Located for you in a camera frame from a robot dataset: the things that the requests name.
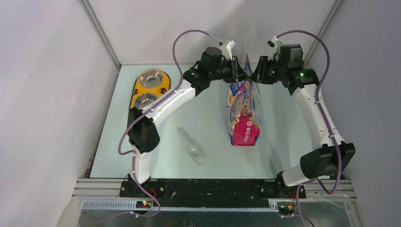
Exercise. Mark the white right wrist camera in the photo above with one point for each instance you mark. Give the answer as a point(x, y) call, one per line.
point(275, 44)

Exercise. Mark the clear plastic scoop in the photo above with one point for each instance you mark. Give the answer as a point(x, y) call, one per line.
point(195, 151)

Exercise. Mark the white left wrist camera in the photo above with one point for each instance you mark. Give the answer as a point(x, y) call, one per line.
point(227, 48)

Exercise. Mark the pink blue pet food bag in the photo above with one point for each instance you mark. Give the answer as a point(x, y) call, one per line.
point(243, 112)

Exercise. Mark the aluminium frame rail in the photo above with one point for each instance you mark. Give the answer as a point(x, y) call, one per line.
point(104, 193)

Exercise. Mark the yellow double pet bowl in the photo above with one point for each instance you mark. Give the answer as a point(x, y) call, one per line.
point(148, 87)

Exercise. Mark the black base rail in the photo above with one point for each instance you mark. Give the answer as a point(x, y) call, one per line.
point(211, 193)

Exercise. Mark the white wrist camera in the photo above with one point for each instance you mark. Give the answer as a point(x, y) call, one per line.
point(227, 48)
point(275, 44)

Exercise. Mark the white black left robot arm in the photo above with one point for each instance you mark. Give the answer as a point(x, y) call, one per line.
point(143, 131)

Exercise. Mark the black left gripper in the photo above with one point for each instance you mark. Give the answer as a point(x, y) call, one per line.
point(237, 73)

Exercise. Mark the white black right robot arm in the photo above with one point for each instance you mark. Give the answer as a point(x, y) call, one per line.
point(330, 154)

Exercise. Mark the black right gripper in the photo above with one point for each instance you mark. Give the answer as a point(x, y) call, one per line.
point(259, 74)

